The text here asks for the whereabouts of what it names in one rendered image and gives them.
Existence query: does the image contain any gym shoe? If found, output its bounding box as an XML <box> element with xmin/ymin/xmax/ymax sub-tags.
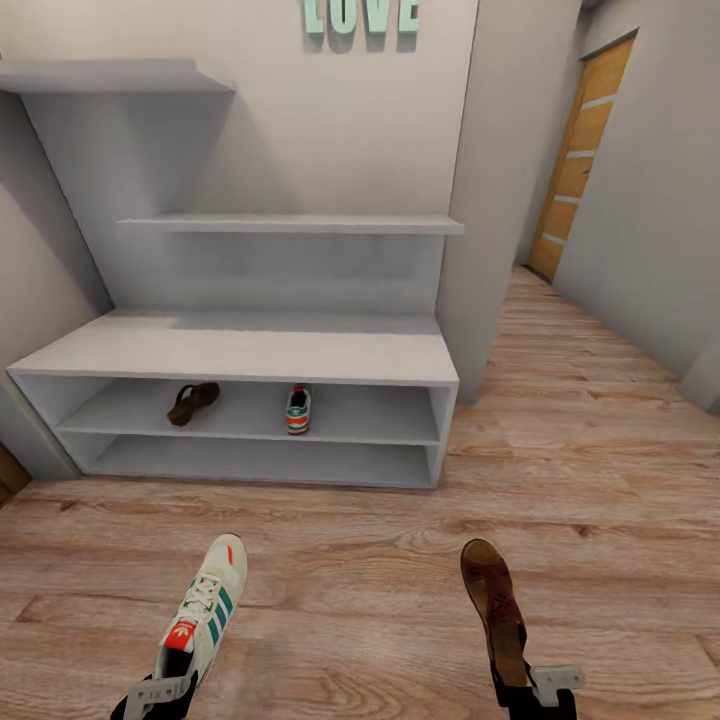
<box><xmin>154</xmin><ymin>533</ymin><xmax>248</xmax><ymax>698</ymax></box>
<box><xmin>286</xmin><ymin>383</ymin><xmax>314</xmax><ymax>434</ymax></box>

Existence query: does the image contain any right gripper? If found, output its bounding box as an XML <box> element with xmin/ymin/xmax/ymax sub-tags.
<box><xmin>490</xmin><ymin>661</ymin><xmax>577</xmax><ymax>720</ymax></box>

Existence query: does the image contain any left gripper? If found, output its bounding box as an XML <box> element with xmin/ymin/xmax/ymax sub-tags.
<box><xmin>110</xmin><ymin>671</ymin><xmax>198</xmax><ymax>720</ymax></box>

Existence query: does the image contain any sandal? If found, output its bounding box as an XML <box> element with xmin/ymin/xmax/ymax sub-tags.
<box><xmin>167</xmin><ymin>383</ymin><xmax>220</xmax><ymax>427</ymax></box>
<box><xmin>461</xmin><ymin>538</ymin><xmax>529</xmax><ymax>687</ymax></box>

